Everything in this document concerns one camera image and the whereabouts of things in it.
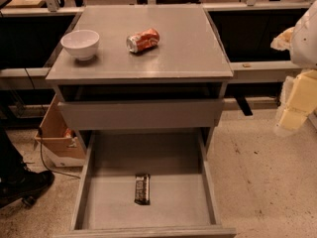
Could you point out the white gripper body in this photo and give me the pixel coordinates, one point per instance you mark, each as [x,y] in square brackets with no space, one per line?
[305,43]

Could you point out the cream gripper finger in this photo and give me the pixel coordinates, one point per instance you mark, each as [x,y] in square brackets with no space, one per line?
[288,122]

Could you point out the dark chocolate rxbar wrapper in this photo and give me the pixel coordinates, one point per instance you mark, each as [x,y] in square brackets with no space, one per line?
[142,189]

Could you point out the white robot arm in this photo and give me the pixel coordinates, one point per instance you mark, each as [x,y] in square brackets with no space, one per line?
[301,42]

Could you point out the open grey middle drawer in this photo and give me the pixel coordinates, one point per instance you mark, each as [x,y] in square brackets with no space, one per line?
[182,197]

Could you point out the grey drawer cabinet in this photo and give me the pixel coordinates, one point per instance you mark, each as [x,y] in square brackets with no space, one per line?
[188,63]

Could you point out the closed grey top drawer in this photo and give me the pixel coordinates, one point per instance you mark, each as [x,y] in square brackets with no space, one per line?
[124,115]

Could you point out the crushed orange soda can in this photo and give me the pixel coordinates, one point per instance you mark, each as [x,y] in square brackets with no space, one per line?
[142,41]

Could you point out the white ceramic bowl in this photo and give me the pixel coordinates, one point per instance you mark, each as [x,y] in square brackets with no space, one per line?
[81,44]

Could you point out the brown cardboard box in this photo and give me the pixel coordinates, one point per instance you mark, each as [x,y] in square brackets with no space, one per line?
[61,144]

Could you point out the black shoe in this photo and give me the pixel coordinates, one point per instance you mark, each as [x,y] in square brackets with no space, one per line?
[25,185]

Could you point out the grey metal rail frame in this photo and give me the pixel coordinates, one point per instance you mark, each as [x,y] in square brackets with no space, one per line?
[246,71]

